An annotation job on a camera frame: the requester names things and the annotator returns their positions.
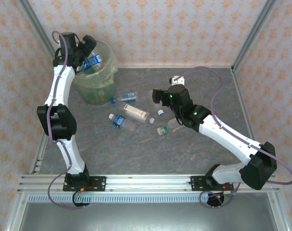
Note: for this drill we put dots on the blue label bottle white cap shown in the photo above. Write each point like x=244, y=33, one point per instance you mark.
x=119, y=121
x=95, y=59

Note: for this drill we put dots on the clear unlabelled plastic bottle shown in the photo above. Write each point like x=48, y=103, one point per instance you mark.
x=172, y=123

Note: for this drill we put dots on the large clear bottle beige label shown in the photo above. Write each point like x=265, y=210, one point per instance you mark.
x=135, y=111

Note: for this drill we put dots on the small clear bottle green cap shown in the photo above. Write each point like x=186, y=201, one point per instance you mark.
x=162, y=130

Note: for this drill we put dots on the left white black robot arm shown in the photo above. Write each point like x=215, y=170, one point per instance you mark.
x=65, y=81

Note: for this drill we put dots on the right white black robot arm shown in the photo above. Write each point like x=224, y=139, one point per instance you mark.
x=222, y=139

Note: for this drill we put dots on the crushed clear bottle blue label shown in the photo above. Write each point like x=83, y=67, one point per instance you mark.
x=129, y=97

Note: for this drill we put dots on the small base circuit board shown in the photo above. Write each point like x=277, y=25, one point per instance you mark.
x=228, y=193

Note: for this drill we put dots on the grey metal front panel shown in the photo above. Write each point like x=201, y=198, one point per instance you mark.
x=145, y=216

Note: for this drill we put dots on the aluminium back edge rail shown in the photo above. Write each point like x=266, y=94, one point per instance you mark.
x=172, y=66

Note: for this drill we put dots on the aluminium corner frame post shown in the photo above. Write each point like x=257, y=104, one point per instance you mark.
x=39, y=27
x=253, y=33

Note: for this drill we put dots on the aluminium side edge rail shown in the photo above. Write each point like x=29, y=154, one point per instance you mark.
x=38, y=158
x=242, y=96

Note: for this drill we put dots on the aluminium front rail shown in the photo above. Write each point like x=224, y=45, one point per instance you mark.
x=148, y=184

